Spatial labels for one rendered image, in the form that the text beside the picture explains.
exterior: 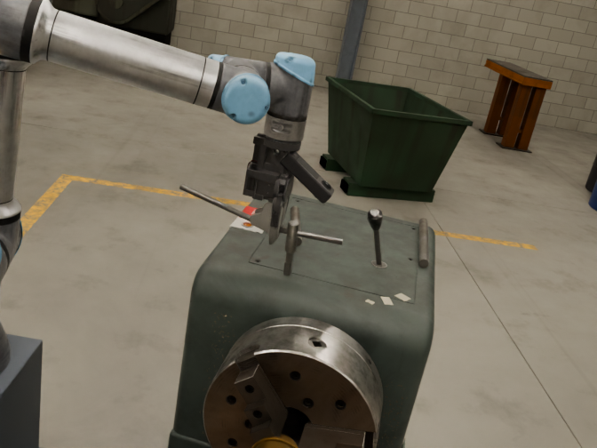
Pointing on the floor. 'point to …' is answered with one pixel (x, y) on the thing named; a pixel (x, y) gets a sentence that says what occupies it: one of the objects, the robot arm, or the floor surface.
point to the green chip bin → (388, 140)
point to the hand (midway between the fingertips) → (275, 238)
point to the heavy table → (514, 104)
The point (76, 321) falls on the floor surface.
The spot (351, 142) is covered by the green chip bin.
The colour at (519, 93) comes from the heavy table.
